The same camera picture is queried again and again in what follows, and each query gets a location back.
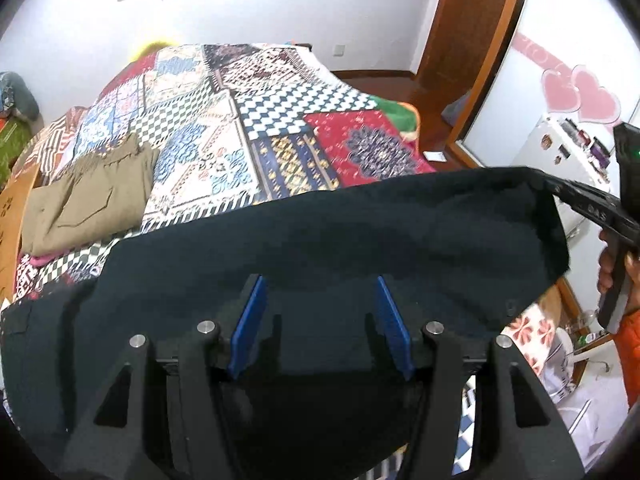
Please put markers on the grey pillow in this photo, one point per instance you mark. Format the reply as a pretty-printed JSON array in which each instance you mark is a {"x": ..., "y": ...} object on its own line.
[{"x": 20, "y": 95}]

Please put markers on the pink heart sticker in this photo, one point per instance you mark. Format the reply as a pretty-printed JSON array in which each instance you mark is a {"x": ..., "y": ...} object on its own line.
[
  {"x": 559, "y": 91},
  {"x": 597, "y": 100}
]

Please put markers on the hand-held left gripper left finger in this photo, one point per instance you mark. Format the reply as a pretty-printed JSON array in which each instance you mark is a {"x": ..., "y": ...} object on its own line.
[{"x": 247, "y": 325}]

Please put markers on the white refrigerator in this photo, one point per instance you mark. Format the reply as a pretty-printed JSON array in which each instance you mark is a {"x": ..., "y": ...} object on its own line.
[{"x": 550, "y": 145}]

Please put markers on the khaki pants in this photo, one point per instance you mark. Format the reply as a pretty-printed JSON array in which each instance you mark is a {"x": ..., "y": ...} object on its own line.
[{"x": 95, "y": 195}]

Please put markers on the pink cloth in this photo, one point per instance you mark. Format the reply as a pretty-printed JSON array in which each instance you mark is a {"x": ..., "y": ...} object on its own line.
[{"x": 47, "y": 259}]

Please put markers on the black pants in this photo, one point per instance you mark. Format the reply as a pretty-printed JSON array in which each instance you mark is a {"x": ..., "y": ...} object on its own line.
[{"x": 350, "y": 235}]

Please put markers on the white wall socket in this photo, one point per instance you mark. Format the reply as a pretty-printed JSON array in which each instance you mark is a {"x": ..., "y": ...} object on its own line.
[{"x": 339, "y": 50}]

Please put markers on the floral cloth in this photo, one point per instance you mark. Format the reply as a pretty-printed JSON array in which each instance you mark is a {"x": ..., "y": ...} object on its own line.
[{"x": 530, "y": 332}]

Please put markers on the yellow plush item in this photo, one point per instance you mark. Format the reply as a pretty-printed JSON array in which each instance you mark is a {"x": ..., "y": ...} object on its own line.
[{"x": 150, "y": 49}]

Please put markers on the group of small bottles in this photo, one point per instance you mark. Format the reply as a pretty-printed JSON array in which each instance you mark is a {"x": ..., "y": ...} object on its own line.
[{"x": 592, "y": 145}]

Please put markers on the patchwork printed blanket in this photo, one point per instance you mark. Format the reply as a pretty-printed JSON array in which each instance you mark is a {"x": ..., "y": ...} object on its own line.
[{"x": 280, "y": 110}]

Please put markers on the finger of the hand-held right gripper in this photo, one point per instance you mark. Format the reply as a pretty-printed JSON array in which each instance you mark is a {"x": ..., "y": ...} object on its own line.
[{"x": 592, "y": 207}]

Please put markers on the person's right hand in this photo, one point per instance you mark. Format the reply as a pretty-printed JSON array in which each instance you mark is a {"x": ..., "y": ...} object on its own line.
[{"x": 606, "y": 265}]

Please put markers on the person's right forearm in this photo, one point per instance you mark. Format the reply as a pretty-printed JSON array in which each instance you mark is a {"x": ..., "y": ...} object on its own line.
[{"x": 631, "y": 355}]

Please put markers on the white paper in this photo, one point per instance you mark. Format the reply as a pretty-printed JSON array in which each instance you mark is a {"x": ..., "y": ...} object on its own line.
[{"x": 435, "y": 156}]

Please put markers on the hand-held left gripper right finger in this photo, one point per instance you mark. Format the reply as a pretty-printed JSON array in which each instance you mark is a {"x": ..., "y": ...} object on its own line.
[{"x": 392, "y": 325}]

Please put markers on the brown wooden door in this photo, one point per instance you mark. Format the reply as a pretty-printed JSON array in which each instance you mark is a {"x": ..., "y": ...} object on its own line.
[{"x": 450, "y": 60}]

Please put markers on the wooden bed frame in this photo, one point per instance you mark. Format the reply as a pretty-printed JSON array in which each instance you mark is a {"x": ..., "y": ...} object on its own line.
[{"x": 12, "y": 220}]

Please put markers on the multicoloured fleece blanket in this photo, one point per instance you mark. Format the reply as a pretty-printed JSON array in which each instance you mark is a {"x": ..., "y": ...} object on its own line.
[{"x": 397, "y": 112}]

